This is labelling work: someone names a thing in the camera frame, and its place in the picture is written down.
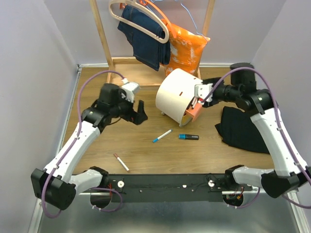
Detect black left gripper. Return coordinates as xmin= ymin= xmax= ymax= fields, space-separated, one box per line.
xmin=110 ymin=91 xmax=148 ymax=125

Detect white rounded drawer organizer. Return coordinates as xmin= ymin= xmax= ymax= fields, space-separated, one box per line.
xmin=155 ymin=68 xmax=202 ymax=127

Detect white marker brown cap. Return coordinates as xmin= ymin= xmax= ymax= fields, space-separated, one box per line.
xmin=113 ymin=153 xmax=130 ymax=172

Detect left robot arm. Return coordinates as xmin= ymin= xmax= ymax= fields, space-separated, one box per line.
xmin=31 ymin=82 xmax=148 ymax=210

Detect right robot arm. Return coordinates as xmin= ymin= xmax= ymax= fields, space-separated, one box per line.
xmin=194 ymin=63 xmax=311 ymax=198

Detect white marker light blue cap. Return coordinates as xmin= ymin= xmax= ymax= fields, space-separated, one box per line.
xmin=153 ymin=129 xmax=172 ymax=143

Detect black cloth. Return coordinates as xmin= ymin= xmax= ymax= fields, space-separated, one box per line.
xmin=215 ymin=106 xmax=269 ymax=154

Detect black highlighter blue cap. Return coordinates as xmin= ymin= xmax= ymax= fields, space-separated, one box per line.
xmin=178 ymin=134 xmax=199 ymax=140

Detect orange white garment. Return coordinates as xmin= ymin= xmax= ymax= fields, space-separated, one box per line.
xmin=162 ymin=19 xmax=210 ymax=75

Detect wooden clothes rack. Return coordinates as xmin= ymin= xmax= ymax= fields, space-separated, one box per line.
xmin=89 ymin=0 xmax=216 ymax=87

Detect dark blue jeans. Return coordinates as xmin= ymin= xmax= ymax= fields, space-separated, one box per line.
xmin=117 ymin=5 xmax=171 ymax=71

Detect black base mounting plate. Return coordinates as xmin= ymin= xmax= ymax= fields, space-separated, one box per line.
xmin=104 ymin=173 xmax=252 ymax=203

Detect beige clothes hanger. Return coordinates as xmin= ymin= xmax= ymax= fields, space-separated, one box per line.
xmin=108 ymin=0 xmax=170 ymax=44

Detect orange clothes hanger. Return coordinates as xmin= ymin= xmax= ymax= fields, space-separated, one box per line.
xmin=139 ymin=0 xmax=179 ymax=38

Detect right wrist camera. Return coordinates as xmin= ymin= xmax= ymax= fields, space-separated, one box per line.
xmin=194 ymin=83 xmax=213 ymax=104

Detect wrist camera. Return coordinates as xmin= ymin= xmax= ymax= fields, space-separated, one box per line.
xmin=121 ymin=78 xmax=140 ymax=103
xmin=194 ymin=83 xmax=213 ymax=104

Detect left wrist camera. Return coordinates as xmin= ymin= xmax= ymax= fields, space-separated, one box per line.
xmin=121 ymin=78 xmax=140 ymax=103

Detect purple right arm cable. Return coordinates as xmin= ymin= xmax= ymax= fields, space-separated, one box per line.
xmin=204 ymin=67 xmax=311 ymax=210

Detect aluminium frame rail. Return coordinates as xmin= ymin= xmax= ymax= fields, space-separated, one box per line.
xmin=38 ymin=172 xmax=298 ymax=195

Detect light blue wire hanger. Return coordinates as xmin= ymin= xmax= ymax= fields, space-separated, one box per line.
xmin=174 ymin=0 xmax=204 ymax=37

